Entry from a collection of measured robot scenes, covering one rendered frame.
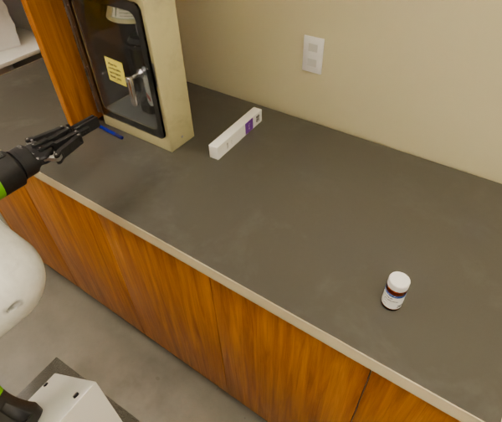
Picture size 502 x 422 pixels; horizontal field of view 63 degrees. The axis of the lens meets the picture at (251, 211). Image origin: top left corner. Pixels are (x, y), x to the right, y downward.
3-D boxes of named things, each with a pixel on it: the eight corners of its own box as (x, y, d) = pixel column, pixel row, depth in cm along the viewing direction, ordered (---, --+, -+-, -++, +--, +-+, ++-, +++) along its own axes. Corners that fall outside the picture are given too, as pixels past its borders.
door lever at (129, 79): (150, 100, 121) (143, 98, 122) (143, 69, 114) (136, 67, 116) (136, 108, 118) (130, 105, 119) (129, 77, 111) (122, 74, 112)
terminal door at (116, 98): (102, 112, 142) (62, -16, 114) (166, 139, 129) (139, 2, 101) (100, 113, 142) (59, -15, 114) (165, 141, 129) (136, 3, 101)
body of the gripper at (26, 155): (19, 159, 91) (54, 139, 97) (-3, 146, 95) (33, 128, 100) (32, 185, 96) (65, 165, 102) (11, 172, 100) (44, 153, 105)
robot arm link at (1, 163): (-9, 190, 98) (13, 205, 94) (-34, 150, 90) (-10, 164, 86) (14, 177, 101) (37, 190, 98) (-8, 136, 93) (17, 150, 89)
